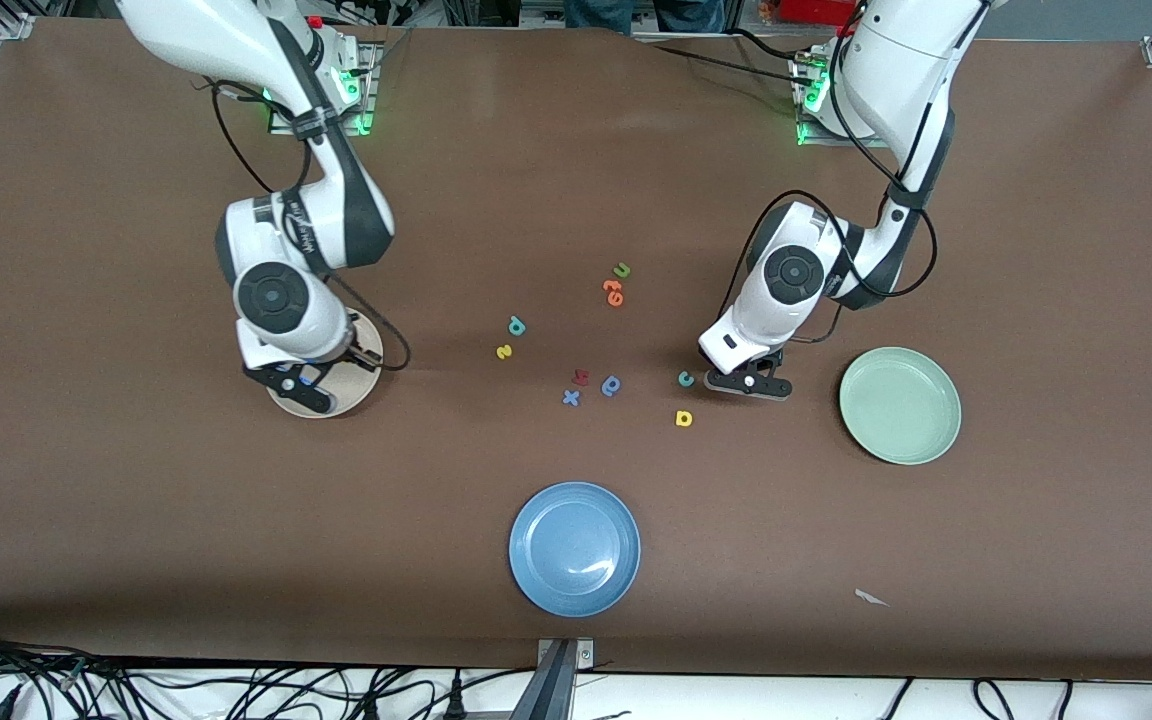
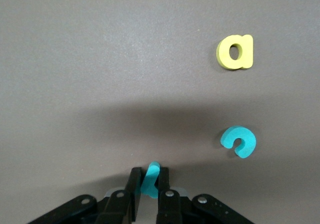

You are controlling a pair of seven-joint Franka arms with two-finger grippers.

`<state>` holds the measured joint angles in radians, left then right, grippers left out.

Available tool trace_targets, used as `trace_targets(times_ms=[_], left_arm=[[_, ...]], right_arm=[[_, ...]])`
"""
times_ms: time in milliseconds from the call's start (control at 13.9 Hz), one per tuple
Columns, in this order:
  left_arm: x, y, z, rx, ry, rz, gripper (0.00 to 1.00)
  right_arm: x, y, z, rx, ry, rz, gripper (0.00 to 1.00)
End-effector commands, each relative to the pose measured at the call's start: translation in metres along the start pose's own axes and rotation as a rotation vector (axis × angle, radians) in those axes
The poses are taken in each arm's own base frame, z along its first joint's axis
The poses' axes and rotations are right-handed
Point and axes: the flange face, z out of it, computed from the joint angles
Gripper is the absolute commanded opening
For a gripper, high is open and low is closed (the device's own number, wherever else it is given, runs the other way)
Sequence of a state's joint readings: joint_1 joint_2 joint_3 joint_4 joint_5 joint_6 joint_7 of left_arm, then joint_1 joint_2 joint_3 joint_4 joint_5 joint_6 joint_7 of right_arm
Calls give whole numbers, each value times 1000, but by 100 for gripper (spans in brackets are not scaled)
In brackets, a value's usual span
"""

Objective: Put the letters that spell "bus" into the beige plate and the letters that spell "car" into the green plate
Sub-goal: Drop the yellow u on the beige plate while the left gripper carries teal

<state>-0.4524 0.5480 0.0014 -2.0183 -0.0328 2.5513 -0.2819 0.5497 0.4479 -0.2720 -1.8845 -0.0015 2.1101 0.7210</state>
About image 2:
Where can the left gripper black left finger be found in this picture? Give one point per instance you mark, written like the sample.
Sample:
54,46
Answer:
117,209

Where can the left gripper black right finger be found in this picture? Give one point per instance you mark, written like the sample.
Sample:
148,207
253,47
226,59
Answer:
170,209

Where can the teal foam letter t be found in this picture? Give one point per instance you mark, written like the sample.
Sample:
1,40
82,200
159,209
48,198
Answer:
150,179

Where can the teal foam letter c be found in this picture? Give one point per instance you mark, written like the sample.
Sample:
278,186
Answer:
240,134

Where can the yellow letter d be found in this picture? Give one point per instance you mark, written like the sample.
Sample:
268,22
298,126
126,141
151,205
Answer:
246,52

